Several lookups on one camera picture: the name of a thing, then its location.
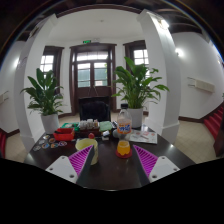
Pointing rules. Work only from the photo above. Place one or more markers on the pale yellow plastic cup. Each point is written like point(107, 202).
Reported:
point(85, 144)

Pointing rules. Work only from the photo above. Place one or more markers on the red carpeted staircase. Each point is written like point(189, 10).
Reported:
point(2, 143)
point(215, 121)

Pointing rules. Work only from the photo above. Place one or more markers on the black chair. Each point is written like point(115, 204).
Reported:
point(95, 108)

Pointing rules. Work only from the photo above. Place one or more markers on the clear orange soda bottle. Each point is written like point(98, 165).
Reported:
point(124, 128)

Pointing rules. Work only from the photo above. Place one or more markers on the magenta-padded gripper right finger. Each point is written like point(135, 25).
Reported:
point(146, 160)

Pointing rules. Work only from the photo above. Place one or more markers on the leafy plant in white pot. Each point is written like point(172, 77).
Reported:
point(45, 95)
point(136, 85)

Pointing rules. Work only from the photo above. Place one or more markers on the green flat pad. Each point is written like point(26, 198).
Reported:
point(106, 126)

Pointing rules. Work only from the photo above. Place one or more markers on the dark wooden double door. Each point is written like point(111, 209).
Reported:
point(93, 73)

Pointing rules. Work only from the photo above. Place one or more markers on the round printed badge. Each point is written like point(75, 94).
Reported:
point(54, 145)
point(62, 143)
point(36, 148)
point(45, 145)

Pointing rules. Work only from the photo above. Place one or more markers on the tray of small white jars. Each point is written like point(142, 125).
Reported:
point(88, 126)

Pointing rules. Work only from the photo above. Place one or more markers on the grey round gadget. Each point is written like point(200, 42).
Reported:
point(115, 133)

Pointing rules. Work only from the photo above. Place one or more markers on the printed paper booklet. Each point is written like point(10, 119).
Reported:
point(145, 136)

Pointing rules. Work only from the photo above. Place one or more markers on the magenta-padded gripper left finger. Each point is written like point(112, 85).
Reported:
point(78, 160)

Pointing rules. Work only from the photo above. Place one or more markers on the small red ball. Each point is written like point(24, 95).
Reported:
point(91, 136)

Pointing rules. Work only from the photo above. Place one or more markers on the green exit sign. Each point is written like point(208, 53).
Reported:
point(86, 41)

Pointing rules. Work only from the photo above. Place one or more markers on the red box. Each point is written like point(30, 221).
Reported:
point(64, 135)

